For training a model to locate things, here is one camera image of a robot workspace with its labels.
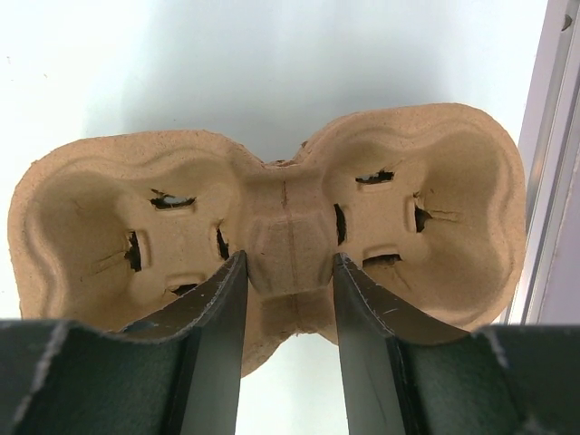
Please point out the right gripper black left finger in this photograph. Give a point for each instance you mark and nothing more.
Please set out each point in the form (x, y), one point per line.
(176, 371)

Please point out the brown pulp cup carrier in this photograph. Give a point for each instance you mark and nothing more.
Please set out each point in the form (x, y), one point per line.
(429, 200)

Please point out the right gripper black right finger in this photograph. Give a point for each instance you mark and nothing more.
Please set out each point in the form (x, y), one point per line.
(406, 372)

